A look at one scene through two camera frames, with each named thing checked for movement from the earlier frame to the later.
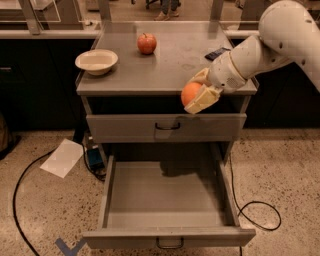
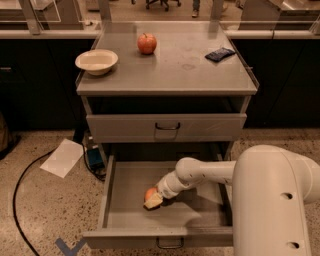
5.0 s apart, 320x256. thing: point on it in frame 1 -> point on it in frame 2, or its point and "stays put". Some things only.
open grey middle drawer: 168,202 stays put
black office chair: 148,2 stays put
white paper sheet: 64,158 stays put
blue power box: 94,158 stays put
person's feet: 166,6 -> 196,5
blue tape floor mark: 66,250 stays put
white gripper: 224,75 -> 164,190
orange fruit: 189,91 -> 149,193
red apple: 146,43 stays put
